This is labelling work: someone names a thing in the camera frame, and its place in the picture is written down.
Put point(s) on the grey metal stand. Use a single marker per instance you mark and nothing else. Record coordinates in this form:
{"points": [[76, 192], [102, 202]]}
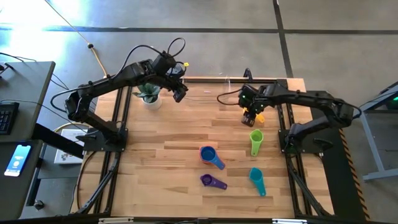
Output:
{"points": [[373, 146]]}

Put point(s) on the device with green light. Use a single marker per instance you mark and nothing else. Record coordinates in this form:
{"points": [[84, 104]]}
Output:
{"points": [[394, 102]]}

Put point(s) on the black side table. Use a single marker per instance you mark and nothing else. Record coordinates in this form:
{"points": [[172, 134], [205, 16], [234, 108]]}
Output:
{"points": [[18, 193]]}

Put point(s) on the yellow measuring cup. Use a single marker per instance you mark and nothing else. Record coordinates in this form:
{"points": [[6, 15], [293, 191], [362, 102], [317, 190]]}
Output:
{"points": [[260, 118]]}

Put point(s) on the succulent plant in white pot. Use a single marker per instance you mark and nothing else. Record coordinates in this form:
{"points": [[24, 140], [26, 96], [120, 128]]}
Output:
{"points": [[152, 104]]}

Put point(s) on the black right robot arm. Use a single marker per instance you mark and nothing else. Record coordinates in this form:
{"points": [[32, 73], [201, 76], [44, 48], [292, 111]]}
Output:
{"points": [[311, 98]]}

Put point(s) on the black aluminium table frame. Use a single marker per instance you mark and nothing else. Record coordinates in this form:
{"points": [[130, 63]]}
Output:
{"points": [[236, 80]]}

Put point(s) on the teal measuring cup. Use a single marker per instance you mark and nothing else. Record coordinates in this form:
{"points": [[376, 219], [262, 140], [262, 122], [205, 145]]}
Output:
{"points": [[255, 175]]}

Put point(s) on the black desk beam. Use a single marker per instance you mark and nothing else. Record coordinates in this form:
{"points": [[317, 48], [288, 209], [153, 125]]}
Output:
{"points": [[66, 148]]}

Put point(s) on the silver table bracket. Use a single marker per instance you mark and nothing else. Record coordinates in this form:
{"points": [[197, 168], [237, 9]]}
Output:
{"points": [[289, 221], [115, 220]]}

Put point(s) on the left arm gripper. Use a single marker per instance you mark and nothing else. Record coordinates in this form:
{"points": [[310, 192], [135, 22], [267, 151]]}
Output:
{"points": [[168, 77]]}

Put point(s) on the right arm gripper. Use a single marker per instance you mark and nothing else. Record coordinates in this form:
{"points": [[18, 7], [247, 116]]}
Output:
{"points": [[253, 99]]}

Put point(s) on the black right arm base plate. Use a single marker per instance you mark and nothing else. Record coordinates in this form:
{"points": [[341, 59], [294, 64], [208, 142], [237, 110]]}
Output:
{"points": [[308, 147]]}

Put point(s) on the smartphone with blue screen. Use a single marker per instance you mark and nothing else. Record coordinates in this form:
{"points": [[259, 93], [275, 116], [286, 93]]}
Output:
{"points": [[18, 160]]}

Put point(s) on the blue measuring cup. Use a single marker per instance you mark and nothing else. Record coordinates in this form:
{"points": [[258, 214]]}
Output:
{"points": [[207, 154]]}

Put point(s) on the white printed booklet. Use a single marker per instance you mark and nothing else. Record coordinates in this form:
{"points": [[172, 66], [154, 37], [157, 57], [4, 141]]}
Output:
{"points": [[66, 155]]}

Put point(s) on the green measuring cup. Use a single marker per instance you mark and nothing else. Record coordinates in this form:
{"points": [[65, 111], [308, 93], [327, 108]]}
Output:
{"points": [[256, 137]]}

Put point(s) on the black oval knob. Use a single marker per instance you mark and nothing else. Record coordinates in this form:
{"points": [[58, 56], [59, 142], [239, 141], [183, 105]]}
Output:
{"points": [[323, 143]]}

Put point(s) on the clear plastic basket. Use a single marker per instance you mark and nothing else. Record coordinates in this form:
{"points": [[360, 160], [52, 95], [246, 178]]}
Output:
{"points": [[214, 93]]}

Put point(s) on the black mat with hazard stripes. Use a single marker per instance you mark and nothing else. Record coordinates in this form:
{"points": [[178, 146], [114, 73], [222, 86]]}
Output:
{"points": [[335, 174]]}

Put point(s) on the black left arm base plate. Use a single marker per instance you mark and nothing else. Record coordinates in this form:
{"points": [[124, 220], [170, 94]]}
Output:
{"points": [[96, 146]]}

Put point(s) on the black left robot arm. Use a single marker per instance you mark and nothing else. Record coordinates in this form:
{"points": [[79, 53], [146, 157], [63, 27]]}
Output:
{"points": [[102, 85]]}

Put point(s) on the black keyboard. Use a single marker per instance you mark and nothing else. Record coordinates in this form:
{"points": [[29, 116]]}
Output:
{"points": [[7, 118]]}

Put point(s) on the black caster wheel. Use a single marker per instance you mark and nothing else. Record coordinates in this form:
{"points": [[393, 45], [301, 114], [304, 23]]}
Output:
{"points": [[38, 205]]}

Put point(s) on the grey desk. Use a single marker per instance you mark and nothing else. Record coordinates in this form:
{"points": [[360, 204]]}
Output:
{"points": [[28, 84]]}

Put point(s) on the black table clamp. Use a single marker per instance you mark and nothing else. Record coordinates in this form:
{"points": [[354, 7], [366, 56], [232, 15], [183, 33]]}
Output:
{"points": [[247, 74]]}

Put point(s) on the purple measuring cup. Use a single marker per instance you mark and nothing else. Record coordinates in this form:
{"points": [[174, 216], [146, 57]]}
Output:
{"points": [[206, 180]]}

